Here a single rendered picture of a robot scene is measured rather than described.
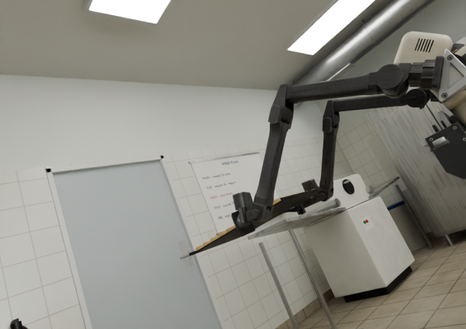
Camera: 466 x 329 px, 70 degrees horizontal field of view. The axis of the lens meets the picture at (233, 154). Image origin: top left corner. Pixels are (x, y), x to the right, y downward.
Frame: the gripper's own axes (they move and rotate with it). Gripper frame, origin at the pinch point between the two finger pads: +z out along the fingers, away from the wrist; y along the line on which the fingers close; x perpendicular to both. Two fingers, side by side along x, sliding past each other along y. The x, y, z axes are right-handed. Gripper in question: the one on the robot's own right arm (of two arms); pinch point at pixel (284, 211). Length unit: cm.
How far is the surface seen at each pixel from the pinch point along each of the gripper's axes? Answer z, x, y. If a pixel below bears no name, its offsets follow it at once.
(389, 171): -258, -315, 15
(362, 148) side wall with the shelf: -251, -336, 68
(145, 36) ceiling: 24, -87, 204
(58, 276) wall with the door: 149, -88, 30
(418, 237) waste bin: -230, -293, -84
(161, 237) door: 79, -143, 35
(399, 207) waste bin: -225, -289, -38
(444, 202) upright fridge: -231, -206, -50
